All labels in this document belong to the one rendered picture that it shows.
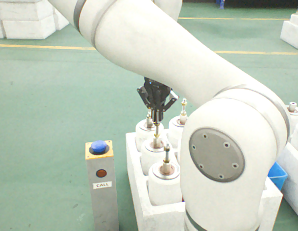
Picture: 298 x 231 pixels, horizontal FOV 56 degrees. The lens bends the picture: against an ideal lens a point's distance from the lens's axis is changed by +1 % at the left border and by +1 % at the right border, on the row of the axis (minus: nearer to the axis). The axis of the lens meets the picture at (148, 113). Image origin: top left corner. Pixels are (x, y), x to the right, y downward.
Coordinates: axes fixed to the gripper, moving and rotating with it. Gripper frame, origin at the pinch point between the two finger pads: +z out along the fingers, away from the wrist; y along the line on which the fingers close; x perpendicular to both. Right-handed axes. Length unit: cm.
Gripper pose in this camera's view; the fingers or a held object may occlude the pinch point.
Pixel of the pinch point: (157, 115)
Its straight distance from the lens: 80.4
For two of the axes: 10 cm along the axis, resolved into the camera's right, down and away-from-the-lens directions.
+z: 0.0, 8.8, 4.8
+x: 5.4, -4.0, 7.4
